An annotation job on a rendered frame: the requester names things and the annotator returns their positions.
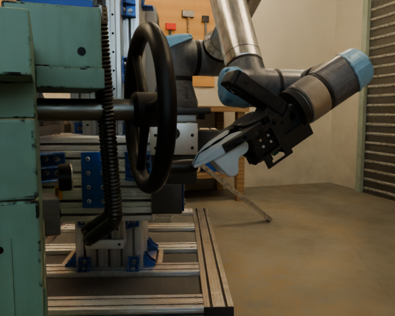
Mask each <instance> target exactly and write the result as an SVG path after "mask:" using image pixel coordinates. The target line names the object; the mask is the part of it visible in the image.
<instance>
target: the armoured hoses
mask: <svg viewBox="0 0 395 316"><path fill-rule="evenodd" d="M93 7H94V8H99V9H100V10H101V30H102V68H103V69H104V76H105V88H104V89H101V90H99V91H96V92H95V93H96V95H95V96H96V98H99V100H100V104H101V105H102V108H103V109H104V110H103V111H102V112H103V114H102V118H101V120H98V123H99V124H98V127H99V128H98V130H99V133H98V134H99V136H98V137H99V138H100V139H99V141H100V143H99V144H100V149H101V150H100V152H101V154H100V155H101V163H102V165H101V166H102V168H101V170H102V174H103V175H102V177H103V179H102V181H103V182H102V183H103V188H104V189H103V191H104V193H103V194H104V201H105V202H104V207H105V208H104V211H103V212H102V213H100V214H99V215H98V216H96V217H94V218H93V219H91V220H90V221H89V222H87V223H86V224H84V225H83V226H82V227H81V232H82V234H84V235H85V236H84V237H83V242H84V245H87V246H91V245H93V244H95V243H96V242H98V241H99V240H101V239H102V238H104V237H105V236H106V235H108V234H109V233H111V232H112V231H114V230H115V229H117V228H118V227H119V226H120V224H121V221H122V217H123V216H122V214H123V212H122V210H123V209H122V204H121V203H122V201H121V198H122V197H121V195H122V194H121V193H120V192H121V190H120V188H121V186H120V182H119V181H120V178H119V177H120V175H119V173H120V171H119V169H120V168H119V167H118V166H119V163H118V162H119V160H118V158H119V157H118V155H117V154H118V152H117V151H118V149H117V146H118V145H117V141H116V139H117V137H116V134H117V133H116V129H115V128H116V125H115V123H116V121H115V117H114V113H113V111H114V110H113V109H112V108H113V104H114V101H113V99H114V98H113V93H112V92H113V89H112V88H113V85H112V83H113V82H112V77H111V76H112V73H111V71H112V69H111V64H110V63H111V61H110V59H111V57H110V56H109V55H110V52H109V51H110V48H109V46H110V45H109V40H108V38H109V36H108V31H107V30H108V27H107V25H108V12H107V7H106V6H103V5H93Z"/></svg>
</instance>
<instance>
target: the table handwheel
mask: <svg viewBox="0 0 395 316"><path fill-rule="evenodd" d="M147 42H148V43H149V46H150V50H151V52H152V57H153V61H154V68H155V77H156V83H157V92H148V91H147V85H146V82H145V77H144V71H143V66H142V56H143V53H144V49H145V46H146V44H147ZM113 101H114V104H113V108H112V109H113V110H114V111H113V113H114V117H115V120H124V125H125V139H126V145H127V153H128V158H129V163H130V168H131V171H132V175H133V177H134V180H135V182H136V184H137V186H138V187H139V188H140V190H141V191H143V192H145V193H147V194H154V193H156V192H158V191H160V190H161V189H162V187H163V186H164V184H165V183H166V181H167V178H168V176H169V173H170V171H171V167H172V161H173V158H174V151H175V145H176V133H177V90H176V76H175V71H174V64H173V59H172V54H171V49H170V47H169V44H168V41H167V38H166V36H165V34H164V32H163V30H162V29H161V28H160V27H159V26H158V25H157V24H155V23H153V22H151V21H146V22H143V23H141V24H139V25H138V27H137V28H136V29H135V31H134V33H133V36H132V39H131V41H130V45H129V50H128V54H127V62H126V67H125V81H124V99H113ZM103 110H104V109H103V108H102V105H101V104H100V100H99V98H37V114H38V121H83V120H101V118H102V114H103V112H102V111H103ZM150 127H157V142H156V148H155V157H154V163H153V166H152V170H151V172H150V175H149V174H148V172H147V169H146V167H145V165H146V156H147V143H148V138H149V128H150Z"/></svg>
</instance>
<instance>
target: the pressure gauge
mask: <svg viewBox="0 0 395 316"><path fill-rule="evenodd" d="M72 190H73V168H72V164H71V163H70V164H58V186H56V187H55V196H59V199H60V200H62V199H63V191H72Z"/></svg>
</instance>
